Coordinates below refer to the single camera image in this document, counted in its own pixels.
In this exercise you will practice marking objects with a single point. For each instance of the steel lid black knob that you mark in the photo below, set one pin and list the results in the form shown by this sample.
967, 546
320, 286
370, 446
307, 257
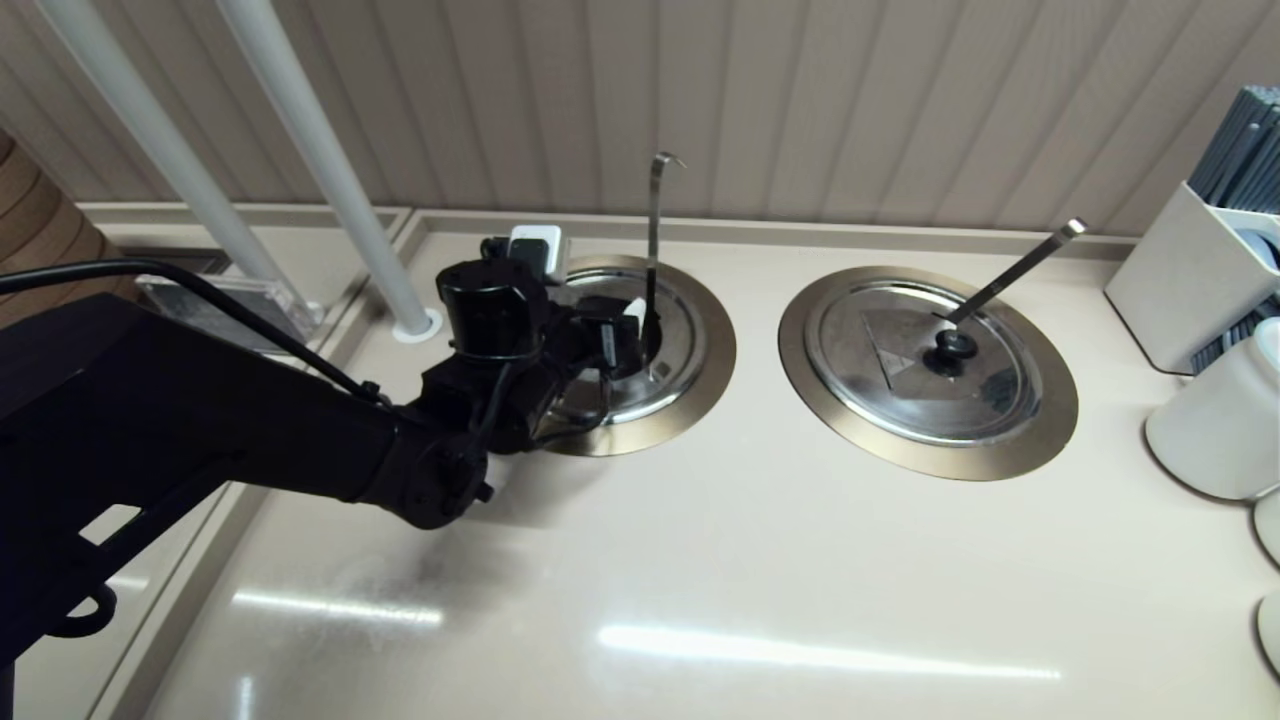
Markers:
685, 350
880, 390

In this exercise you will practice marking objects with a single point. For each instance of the white ceramic jar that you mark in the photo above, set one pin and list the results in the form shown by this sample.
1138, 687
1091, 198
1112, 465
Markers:
1215, 430

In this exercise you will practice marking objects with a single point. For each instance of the clear acrylic sign block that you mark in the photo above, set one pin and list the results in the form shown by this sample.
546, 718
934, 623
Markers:
285, 308

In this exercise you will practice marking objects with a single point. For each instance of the bamboo steamer stack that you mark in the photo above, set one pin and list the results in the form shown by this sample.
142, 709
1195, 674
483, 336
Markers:
40, 220

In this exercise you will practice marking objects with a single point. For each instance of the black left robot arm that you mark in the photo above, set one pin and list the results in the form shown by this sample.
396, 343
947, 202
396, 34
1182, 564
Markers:
150, 420

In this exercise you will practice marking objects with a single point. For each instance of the white metal pole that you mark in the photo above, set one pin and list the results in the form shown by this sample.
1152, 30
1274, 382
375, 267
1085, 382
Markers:
145, 110
322, 150

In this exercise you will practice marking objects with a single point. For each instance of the grey chopsticks bundle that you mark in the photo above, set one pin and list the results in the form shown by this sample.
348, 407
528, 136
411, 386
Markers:
1245, 150

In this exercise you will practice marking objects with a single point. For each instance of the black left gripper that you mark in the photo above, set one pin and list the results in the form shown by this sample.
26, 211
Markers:
490, 310

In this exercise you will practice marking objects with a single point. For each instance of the white utensil holder box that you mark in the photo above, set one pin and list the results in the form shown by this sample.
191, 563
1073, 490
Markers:
1170, 280

